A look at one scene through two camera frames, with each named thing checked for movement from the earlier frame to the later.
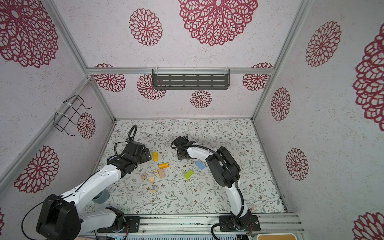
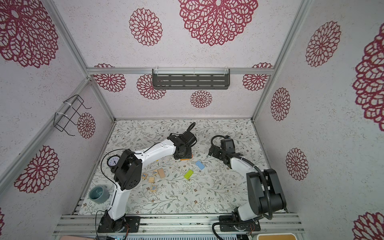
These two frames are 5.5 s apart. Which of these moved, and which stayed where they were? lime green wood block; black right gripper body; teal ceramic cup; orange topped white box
Moved: black right gripper body
Stayed: lime green wood block; teal ceramic cup; orange topped white box
